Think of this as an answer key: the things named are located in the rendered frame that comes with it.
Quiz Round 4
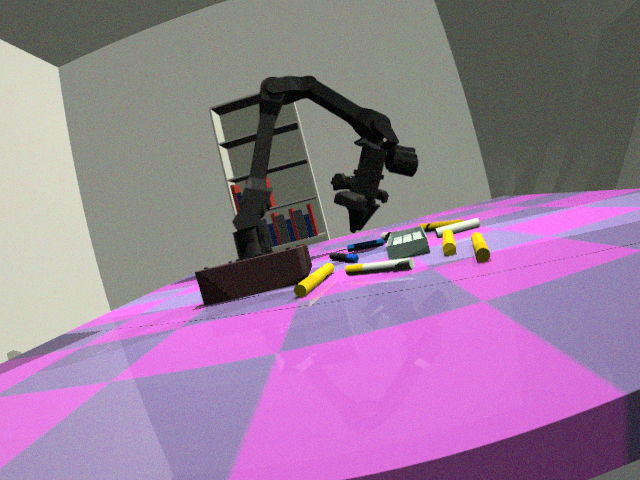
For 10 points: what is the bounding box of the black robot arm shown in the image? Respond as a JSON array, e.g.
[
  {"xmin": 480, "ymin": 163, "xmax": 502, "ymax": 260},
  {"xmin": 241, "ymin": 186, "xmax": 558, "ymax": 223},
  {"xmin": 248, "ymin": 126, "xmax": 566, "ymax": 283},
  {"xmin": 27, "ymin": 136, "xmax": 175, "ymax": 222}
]
[{"xmin": 233, "ymin": 75, "xmax": 418, "ymax": 262}]

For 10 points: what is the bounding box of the grey keyboard with white letter keys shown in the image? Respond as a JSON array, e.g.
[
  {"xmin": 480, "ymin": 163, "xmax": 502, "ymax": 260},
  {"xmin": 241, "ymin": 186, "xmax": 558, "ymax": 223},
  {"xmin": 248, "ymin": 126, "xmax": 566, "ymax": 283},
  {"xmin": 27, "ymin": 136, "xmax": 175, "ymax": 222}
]
[{"xmin": 385, "ymin": 225, "xmax": 431, "ymax": 261}]

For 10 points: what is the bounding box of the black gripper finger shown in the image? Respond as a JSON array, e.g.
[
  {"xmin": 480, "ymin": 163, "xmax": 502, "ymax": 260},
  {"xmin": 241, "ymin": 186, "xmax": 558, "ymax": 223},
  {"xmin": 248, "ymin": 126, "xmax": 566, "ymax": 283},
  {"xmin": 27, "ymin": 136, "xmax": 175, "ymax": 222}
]
[
  {"xmin": 357, "ymin": 203, "xmax": 380, "ymax": 231},
  {"xmin": 346, "ymin": 207, "xmax": 370, "ymax": 233}
]

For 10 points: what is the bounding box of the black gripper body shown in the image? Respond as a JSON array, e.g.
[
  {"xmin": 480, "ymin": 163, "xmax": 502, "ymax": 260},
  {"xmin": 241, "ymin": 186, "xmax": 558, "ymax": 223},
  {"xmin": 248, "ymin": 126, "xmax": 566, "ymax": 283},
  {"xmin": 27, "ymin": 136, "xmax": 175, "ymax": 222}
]
[{"xmin": 334, "ymin": 165, "xmax": 389, "ymax": 210}]

